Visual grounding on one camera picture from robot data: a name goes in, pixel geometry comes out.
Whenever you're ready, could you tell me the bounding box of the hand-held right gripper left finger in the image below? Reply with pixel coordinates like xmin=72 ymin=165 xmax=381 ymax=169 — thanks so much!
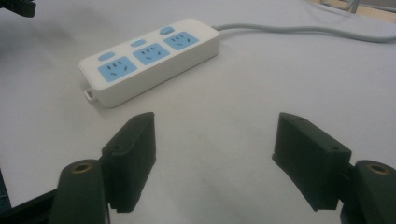
xmin=101 ymin=111 xmax=157 ymax=215

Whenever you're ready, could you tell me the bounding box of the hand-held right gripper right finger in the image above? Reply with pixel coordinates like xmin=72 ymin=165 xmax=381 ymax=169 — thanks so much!
xmin=272 ymin=112 xmax=352 ymax=212

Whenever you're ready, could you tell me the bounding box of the grey power strip cable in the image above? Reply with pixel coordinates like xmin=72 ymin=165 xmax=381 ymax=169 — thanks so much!
xmin=212 ymin=23 xmax=396 ymax=44

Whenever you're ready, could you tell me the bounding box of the white and blue power strip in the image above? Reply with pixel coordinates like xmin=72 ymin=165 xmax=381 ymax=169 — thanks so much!
xmin=78 ymin=17 xmax=220 ymax=109

